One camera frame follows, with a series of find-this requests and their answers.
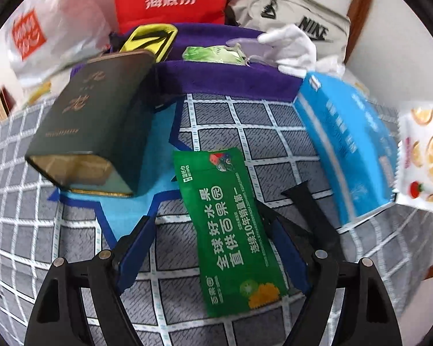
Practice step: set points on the yellow and black pouch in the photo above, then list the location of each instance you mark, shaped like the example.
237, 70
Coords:
148, 41

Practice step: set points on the purple towel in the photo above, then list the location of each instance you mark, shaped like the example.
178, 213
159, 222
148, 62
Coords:
220, 79

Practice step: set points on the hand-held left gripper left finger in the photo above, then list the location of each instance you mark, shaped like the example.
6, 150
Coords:
133, 263

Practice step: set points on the dark green tin box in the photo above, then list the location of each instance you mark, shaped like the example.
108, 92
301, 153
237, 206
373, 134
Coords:
93, 122

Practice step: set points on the fruit-print white packet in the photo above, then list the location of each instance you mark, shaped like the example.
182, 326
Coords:
418, 151

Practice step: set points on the clear plastic wrapper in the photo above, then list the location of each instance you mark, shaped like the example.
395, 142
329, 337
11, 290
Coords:
252, 48

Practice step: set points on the blue tissue box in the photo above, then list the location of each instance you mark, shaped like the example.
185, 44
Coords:
346, 144

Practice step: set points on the small green tissue pack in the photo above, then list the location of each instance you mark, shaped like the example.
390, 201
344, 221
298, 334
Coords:
213, 54

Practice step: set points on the wooden frame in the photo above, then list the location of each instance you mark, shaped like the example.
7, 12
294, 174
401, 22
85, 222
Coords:
362, 10

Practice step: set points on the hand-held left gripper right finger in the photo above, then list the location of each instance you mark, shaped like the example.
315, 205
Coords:
292, 259

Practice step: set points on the fruit-print bed sheet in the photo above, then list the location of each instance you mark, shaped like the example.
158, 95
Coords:
38, 93

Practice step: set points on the green wet wipes packet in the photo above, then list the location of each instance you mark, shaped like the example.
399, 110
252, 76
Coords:
223, 223

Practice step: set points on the grey grid blanket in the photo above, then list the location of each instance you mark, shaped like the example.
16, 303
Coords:
238, 122

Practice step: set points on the white plastic bag orange label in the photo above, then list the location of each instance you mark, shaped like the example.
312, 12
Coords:
57, 25

